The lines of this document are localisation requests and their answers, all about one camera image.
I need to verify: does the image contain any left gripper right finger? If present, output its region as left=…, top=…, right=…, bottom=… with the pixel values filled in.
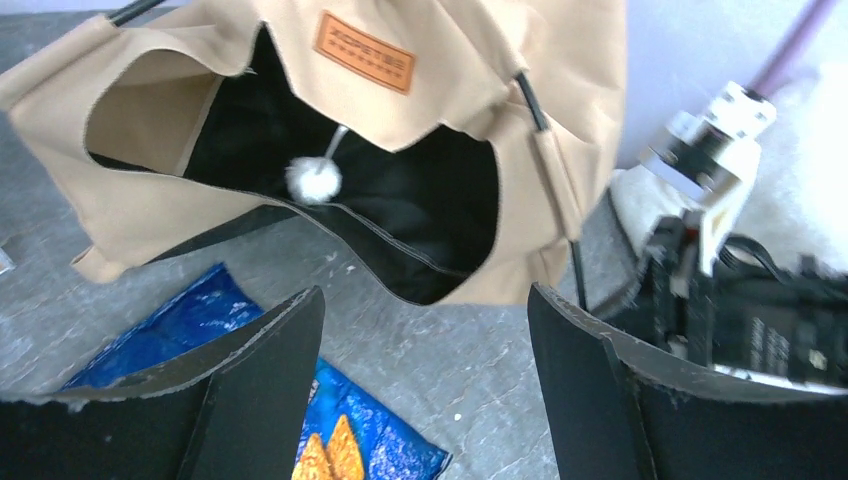
left=527, top=284, right=847, bottom=479

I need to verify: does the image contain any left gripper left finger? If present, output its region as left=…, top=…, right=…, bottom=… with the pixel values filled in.
left=1, top=287, right=325, bottom=479

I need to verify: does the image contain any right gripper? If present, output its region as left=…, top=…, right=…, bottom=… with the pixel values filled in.
left=596, top=211, right=847, bottom=390

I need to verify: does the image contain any black tent pole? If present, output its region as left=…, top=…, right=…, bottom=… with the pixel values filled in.
left=515, top=72, right=588, bottom=311
left=106, top=0, right=165, bottom=27

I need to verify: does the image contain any tan pet tent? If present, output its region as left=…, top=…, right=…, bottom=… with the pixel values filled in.
left=1, top=1, right=627, bottom=305

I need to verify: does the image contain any white fluffy pet cushion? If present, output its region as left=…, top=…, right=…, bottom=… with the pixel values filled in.
left=610, top=63, right=847, bottom=272

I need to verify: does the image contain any blue Doritos chip bag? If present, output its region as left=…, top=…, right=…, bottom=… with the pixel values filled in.
left=63, top=263, right=452, bottom=479

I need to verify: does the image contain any white pompom toy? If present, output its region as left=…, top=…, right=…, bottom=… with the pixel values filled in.
left=285, top=125, right=349, bottom=205

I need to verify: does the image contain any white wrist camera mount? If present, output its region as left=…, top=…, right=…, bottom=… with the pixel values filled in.
left=640, top=81, right=777, bottom=276

